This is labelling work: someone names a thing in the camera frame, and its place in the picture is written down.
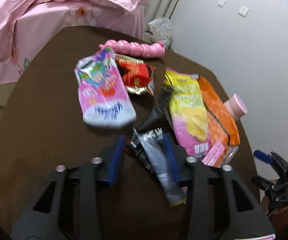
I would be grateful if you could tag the yellow pink potato chips bag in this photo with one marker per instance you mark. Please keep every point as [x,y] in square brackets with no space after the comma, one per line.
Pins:
[188,113]

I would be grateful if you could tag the black silver stick wrappers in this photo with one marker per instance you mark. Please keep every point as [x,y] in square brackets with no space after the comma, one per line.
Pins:
[151,148]

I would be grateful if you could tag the pink floral duvet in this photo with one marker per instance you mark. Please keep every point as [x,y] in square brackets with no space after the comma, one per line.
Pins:
[12,9]

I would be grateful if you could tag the pink cup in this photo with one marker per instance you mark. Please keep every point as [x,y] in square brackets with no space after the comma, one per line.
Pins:
[236,107]

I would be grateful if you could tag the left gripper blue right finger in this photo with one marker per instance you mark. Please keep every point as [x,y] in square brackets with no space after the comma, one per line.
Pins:
[176,162]

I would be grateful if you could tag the clear plastic bag on floor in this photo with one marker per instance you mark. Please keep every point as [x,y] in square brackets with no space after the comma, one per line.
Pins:
[161,29]

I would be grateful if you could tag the white wall switch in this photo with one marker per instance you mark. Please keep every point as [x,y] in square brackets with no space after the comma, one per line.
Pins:
[221,3]

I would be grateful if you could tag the orange snack bag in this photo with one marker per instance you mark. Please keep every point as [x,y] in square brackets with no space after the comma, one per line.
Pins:
[221,126]

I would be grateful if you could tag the bed with pink sheet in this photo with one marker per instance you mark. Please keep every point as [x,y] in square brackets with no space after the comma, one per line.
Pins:
[21,43]

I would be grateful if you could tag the pink paper wrapper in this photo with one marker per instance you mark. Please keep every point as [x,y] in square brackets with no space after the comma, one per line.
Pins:
[214,154]

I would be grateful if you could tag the red gold small wrapper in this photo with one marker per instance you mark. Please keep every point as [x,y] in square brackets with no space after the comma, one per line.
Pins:
[137,76]

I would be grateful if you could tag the pink white cartoon snack bag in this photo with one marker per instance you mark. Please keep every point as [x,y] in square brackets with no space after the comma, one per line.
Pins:
[103,98]

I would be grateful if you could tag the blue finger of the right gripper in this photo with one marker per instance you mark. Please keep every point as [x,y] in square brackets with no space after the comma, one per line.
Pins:
[261,182]
[262,156]

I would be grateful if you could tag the white wall socket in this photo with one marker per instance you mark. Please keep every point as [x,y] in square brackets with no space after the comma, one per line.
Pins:
[243,11]

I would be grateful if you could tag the pink beaded toy tube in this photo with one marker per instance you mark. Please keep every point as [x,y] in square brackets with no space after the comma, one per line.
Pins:
[147,51]

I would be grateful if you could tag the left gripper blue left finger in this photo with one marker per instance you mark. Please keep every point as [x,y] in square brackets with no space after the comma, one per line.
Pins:
[112,158]

